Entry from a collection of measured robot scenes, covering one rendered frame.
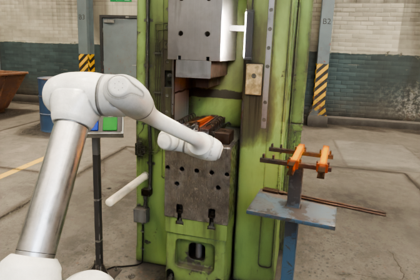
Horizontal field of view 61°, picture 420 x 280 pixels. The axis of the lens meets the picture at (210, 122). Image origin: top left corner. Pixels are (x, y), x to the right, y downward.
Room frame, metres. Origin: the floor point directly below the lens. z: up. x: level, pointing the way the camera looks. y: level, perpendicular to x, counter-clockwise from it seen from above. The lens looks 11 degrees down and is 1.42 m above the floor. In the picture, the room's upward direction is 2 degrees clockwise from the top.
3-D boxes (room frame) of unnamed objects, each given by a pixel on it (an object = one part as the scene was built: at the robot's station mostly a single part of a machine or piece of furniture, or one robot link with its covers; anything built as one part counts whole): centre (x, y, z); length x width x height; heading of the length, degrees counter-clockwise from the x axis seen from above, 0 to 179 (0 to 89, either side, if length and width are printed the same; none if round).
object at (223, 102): (2.47, -0.07, 1.37); 0.41 x 0.10 x 0.91; 75
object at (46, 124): (6.06, 2.62, 0.44); 0.59 x 0.59 x 0.88
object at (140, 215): (2.17, 0.42, 0.36); 0.09 x 0.07 x 0.12; 75
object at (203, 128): (2.17, 0.05, 0.96); 0.42 x 0.20 x 0.09; 165
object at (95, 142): (2.03, 0.66, 0.54); 0.04 x 0.04 x 1.08; 75
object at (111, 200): (1.97, 0.46, 0.62); 0.44 x 0.05 x 0.05; 165
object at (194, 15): (2.16, 0.01, 1.56); 0.42 x 0.39 x 0.40; 165
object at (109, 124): (1.92, 0.54, 1.01); 0.07 x 0.05 x 0.07; 100
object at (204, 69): (2.17, 0.05, 1.32); 0.42 x 0.20 x 0.10; 165
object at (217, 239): (2.17, -0.01, 0.23); 0.55 x 0.37 x 0.47; 165
